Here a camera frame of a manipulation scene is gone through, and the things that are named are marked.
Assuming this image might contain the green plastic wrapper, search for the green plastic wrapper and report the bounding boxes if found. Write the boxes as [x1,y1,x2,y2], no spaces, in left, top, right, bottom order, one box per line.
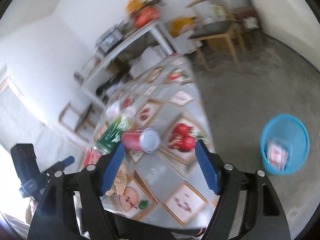
[93,116,131,154]

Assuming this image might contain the orange bag on shelf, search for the orange bag on shelf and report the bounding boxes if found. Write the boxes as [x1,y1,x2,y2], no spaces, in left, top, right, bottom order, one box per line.
[126,0,161,29]

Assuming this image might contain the white metal shelf table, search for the white metal shelf table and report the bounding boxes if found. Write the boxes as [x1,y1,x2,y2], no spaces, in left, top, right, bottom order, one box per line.
[74,20,180,108]

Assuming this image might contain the red soda can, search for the red soda can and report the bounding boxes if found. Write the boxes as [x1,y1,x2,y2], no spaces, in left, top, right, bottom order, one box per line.
[121,127,161,153]

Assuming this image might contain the wooden stool by wall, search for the wooden stool by wall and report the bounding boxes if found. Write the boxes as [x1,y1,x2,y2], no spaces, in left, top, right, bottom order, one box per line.
[58,102,97,142]

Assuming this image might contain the green white carton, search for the green white carton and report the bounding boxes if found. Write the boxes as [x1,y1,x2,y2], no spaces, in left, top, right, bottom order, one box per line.
[212,4,226,19]

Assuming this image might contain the dark wooden side table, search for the dark wooden side table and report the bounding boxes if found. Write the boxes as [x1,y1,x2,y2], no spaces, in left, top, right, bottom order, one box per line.
[231,7,265,50]

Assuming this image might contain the silver cooking appliance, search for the silver cooking appliance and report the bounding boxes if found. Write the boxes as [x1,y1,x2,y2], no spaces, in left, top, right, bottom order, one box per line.
[95,25,123,53]

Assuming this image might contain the blue plastic waste basket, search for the blue plastic waste basket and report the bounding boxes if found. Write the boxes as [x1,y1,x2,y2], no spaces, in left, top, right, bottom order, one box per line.
[260,114,310,176]

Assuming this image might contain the fruit pattern tablecloth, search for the fruit pattern tablecloth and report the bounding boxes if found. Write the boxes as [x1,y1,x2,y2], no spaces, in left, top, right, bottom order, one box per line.
[93,56,218,230]

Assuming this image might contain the yellow bag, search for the yellow bag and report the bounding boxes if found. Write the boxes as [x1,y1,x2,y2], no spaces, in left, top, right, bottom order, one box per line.
[170,17,196,37]

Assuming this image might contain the pink trash in basket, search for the pink trash in basket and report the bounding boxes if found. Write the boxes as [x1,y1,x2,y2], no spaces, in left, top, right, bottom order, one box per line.
[266,138,292,172]

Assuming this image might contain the red snack package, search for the red snack package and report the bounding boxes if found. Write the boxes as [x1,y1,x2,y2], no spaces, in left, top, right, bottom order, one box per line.
[83,147,103,167]

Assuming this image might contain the wooden chair black seat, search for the wooden chair black seat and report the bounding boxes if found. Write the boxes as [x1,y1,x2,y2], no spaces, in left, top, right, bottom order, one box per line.
[186,0,246,70]

